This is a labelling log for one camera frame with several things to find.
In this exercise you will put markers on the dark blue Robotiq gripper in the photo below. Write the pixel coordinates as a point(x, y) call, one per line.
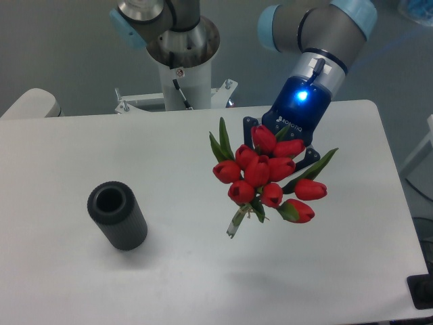
point(300, 106)

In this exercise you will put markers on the red tulip bouquet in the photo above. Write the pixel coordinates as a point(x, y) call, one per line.
point(254, 173)

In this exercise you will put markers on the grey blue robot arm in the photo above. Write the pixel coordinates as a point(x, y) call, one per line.
point(328, 34)

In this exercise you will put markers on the white furniture at right edge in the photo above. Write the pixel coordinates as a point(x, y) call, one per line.
point(419, 153)

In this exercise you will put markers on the black ribbed cylindrical vase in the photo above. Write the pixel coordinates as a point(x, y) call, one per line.
point(114, 209)

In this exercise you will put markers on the blue plastic bag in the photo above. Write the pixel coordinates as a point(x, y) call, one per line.
point(419, 11)

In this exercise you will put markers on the black device at table corner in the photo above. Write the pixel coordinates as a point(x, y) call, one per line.
point(420, 287)

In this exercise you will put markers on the white chair back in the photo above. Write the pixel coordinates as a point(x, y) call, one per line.
point(34, 103)

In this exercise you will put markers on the white metal base frame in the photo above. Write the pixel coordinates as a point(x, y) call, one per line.
point(220, 97)

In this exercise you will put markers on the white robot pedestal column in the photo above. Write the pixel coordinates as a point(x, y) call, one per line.
point(184, 60)

